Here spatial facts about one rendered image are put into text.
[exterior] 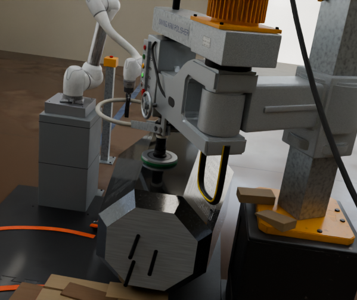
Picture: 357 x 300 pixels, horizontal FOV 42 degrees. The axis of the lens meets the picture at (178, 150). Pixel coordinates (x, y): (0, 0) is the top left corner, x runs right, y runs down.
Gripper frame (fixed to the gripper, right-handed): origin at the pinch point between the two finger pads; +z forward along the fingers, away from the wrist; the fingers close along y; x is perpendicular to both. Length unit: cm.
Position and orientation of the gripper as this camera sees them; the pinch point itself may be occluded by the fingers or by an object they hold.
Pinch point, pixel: (126, 112)
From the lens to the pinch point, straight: 357.0
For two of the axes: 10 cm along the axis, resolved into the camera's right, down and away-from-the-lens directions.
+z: -1.3, 9.0, 4.2
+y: 1.2, 4.3, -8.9
